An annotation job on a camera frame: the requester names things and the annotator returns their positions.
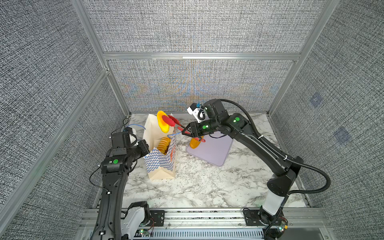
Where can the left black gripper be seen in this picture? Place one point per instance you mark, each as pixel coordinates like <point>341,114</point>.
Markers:
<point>144,146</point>

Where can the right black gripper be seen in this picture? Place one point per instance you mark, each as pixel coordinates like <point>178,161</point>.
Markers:
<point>195,131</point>

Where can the ridged yellow spiral bread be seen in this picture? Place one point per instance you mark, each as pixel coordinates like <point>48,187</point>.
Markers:
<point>164,144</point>

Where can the blue checkered paper bag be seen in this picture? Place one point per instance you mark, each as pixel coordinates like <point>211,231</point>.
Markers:
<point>158,165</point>

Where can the red kitchen tongs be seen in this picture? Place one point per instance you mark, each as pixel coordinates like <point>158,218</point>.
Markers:
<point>173,122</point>

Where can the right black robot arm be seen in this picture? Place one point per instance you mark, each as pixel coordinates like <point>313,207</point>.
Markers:
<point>285,168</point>

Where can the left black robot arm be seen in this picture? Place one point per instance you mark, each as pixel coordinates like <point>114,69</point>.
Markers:
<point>115,169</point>

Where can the long orange baguette bread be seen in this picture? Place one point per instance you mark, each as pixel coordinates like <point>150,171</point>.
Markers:
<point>194,143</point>

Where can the lilac plastic tray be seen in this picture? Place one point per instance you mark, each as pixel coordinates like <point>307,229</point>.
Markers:
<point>214,150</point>

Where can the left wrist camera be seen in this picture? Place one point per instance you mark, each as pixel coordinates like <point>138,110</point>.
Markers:
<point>125,139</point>

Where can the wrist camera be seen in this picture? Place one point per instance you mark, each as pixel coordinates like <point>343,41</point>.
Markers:
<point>125,139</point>
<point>212,109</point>

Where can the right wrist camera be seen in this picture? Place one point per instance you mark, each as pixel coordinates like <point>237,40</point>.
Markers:
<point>212,109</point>

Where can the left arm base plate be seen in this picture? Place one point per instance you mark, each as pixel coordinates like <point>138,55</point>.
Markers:
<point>157,219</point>

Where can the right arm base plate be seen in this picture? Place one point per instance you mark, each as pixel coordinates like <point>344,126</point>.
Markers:
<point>254,218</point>

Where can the aluminium front rail frame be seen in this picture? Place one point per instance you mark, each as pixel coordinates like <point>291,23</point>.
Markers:
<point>225,224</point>

